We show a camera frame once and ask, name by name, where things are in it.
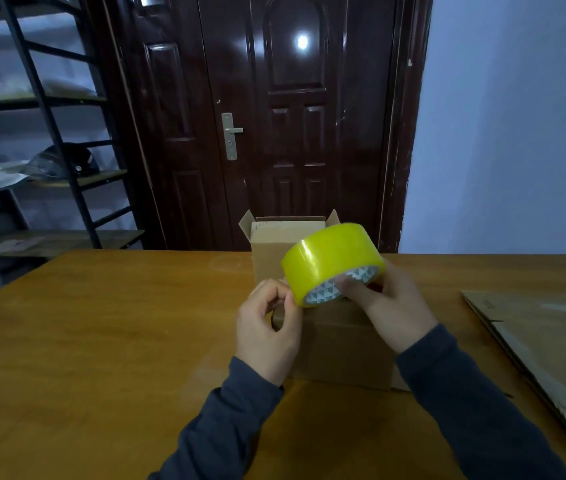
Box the person's right forearm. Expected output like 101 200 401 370
395 324 566 480

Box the black metal shelving rack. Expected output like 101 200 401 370
0 0 146 275

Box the person's left forearm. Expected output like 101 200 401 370
148 357 285 480

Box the black helmet with visor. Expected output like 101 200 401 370
25 143 100 181

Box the person's right hand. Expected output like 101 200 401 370
334 260 439 355

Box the yellow packing tape roll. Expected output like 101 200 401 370
281 223 386 308

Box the closed brown cardboard box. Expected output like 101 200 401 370
271 298 410 392

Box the person's left hand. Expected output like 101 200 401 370
235 279 304 387

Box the open brown cardboard box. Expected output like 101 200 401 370
238 209 341 285

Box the silver door handle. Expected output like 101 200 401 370
221 113 244 161

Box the dark brown wooden door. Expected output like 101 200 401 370
108 0 399 251

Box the dark brown door frame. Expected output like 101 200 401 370
377 0 435 254

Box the stack of flattened cardboard boxes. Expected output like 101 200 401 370
461 290 566 455

